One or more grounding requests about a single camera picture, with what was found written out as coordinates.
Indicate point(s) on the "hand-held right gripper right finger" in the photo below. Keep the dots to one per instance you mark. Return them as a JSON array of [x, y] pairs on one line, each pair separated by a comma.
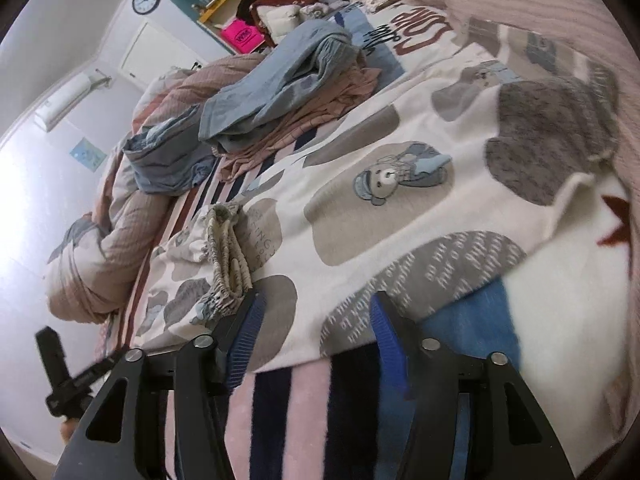
[[387, 345]]

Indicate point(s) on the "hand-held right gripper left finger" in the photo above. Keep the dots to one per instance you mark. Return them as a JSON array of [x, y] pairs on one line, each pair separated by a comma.
[[245, 340]]

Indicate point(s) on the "cream bear print pants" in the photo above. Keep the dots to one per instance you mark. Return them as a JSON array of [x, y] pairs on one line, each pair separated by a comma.
[[425, 210]]

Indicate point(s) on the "folded blue pants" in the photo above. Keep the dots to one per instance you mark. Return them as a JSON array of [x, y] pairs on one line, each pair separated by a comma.
[[300, 60]]

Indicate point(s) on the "striped printed blanket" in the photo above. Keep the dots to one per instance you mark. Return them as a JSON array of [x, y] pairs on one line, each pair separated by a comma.
[[300, 410]]

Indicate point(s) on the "pink patchwork quilt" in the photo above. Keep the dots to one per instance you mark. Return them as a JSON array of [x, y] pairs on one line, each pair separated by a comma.
[[115, 250]]

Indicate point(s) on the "crumpled blue-grey clothes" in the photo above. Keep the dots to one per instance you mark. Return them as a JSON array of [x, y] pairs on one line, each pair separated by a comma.
[[165, 160]]

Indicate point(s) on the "white air conditioner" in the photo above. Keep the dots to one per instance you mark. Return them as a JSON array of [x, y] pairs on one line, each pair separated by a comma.
[[70, 102]]

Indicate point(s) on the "white door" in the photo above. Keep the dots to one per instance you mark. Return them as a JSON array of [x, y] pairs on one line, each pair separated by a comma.
[[160, 52]]

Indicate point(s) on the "pink shopping bag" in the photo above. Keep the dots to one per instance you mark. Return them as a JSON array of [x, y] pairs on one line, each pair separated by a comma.
[[242, 36]]

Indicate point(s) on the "pile of clothes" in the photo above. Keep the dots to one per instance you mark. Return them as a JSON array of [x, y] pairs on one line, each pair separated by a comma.
[[280, 7]]

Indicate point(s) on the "yellow shelf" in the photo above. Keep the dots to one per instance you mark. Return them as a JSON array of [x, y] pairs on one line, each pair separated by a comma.
[[220, 5]]

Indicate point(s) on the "small wall poster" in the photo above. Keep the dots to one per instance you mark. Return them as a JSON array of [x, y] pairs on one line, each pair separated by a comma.
[[87, 153]]

